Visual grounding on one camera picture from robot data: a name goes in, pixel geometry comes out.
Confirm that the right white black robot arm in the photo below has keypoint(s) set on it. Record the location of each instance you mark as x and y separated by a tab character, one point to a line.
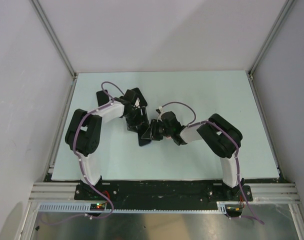
221	137

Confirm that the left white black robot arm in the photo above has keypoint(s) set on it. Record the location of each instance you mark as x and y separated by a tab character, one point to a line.
84	131

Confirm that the controller board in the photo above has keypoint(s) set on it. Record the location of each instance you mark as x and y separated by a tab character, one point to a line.
233	211
97	206

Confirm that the small black phone left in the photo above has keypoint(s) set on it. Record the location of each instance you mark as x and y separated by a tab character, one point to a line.
102	98

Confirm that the black smartphone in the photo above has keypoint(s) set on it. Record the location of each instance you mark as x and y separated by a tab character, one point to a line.
144	142

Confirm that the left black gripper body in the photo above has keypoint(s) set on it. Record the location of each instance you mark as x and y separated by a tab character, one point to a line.
135	119

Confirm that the aluminium corner post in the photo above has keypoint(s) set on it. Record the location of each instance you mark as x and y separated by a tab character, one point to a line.
41	14
272	34

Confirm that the right controller board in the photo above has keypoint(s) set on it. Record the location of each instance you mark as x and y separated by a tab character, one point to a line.
233	211

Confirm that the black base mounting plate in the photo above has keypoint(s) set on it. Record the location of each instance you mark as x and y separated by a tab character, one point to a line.
160	195

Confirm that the black phone case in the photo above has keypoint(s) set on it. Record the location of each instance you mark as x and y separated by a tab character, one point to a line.
142	100

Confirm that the left controller board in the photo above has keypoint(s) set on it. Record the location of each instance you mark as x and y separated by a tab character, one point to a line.
97	206

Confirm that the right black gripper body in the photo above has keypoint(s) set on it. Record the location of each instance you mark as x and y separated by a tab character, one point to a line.
158	130

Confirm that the left aluminium corner post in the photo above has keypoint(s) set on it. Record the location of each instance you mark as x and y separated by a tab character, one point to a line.
41	14

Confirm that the right aluminium corner post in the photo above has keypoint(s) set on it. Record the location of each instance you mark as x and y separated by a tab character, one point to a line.
272	34

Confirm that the aluminium front frame rail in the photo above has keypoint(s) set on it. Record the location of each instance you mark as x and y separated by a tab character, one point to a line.
263	193

